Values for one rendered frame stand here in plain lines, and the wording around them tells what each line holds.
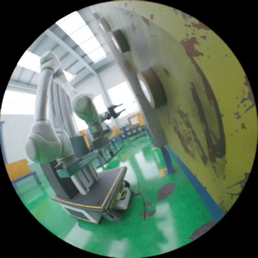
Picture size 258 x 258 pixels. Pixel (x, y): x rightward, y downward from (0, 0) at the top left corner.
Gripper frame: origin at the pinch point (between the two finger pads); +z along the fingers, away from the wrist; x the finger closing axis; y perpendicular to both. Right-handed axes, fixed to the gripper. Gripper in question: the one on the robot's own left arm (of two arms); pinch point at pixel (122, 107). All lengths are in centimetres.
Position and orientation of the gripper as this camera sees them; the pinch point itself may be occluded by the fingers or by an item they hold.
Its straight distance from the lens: 85.5
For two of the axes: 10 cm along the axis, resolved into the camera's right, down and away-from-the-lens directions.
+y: -0.8, -5.9, 8.0
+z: 9.0, -3.8, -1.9
